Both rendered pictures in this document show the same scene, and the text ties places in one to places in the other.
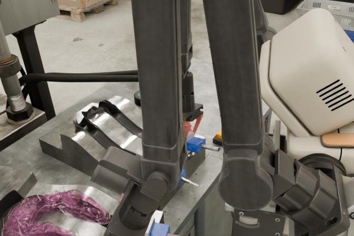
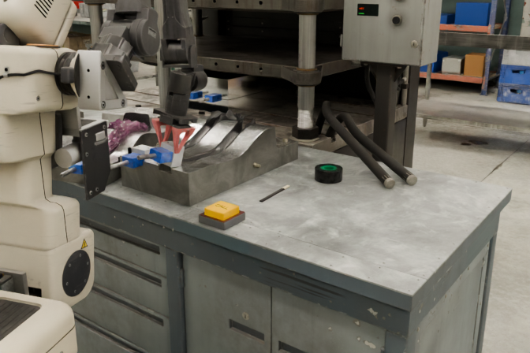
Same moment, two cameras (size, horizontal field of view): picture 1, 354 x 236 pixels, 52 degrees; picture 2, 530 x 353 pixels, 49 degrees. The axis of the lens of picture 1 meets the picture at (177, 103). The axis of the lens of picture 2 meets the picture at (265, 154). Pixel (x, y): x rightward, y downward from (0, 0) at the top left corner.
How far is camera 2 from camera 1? 187 cm
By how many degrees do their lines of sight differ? 83
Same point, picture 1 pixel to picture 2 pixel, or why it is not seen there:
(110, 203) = (125, 149)
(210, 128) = (252, 212)
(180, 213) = (113, 192)
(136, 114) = (243, 142)
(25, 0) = (376, 31)
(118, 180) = not seen: hidden behind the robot
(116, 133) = (211, 138)
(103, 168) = not seen: hidden behind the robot
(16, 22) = (359, 50)
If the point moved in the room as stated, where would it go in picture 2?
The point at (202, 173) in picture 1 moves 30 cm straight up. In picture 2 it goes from (165, 204) to (158, 88)
